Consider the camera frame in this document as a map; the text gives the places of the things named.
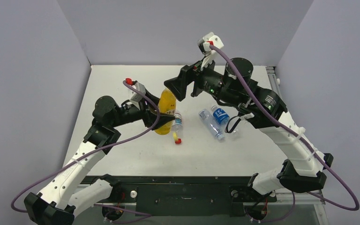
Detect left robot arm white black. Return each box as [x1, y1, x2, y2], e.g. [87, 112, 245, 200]
[24, 92, 174, 225]

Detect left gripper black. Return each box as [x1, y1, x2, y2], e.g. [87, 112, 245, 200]
[111, 88, 175, 129]

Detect yellow bottle cap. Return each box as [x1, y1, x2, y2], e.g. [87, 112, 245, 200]
[172, 132, 179, 142]

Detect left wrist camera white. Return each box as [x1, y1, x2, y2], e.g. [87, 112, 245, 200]
[125, 78, 146, 108]

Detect clear bottle blue label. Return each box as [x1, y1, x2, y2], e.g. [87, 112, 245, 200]
[211, 105, 240, 140]

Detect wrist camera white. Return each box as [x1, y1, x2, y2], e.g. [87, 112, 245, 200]
[197, 32, 224, 71]
[125, 78, 146, 108]

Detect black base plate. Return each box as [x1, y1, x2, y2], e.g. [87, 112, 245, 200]
[81, 174, 277, 217]

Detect aluminium frame rail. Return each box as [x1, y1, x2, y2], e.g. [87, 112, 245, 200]
[266, 66, 299, 147]

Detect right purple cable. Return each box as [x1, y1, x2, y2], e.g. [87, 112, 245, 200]
[209, 45, 360, 212]

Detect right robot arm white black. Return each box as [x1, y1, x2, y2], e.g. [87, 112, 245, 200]
[164, 58, 333, 200]

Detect clear bottle red label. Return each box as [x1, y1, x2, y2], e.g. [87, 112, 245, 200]
[171, 110, 183, 139]

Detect yellow juice bottle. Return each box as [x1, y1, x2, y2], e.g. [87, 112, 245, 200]
[155, 88, 177, 135]

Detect clear crumpled water bottle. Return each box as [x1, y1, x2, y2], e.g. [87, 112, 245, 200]
[198, 109, 225, 141]

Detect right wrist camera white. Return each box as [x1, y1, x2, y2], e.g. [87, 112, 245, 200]
[197, 32, 224, 71]

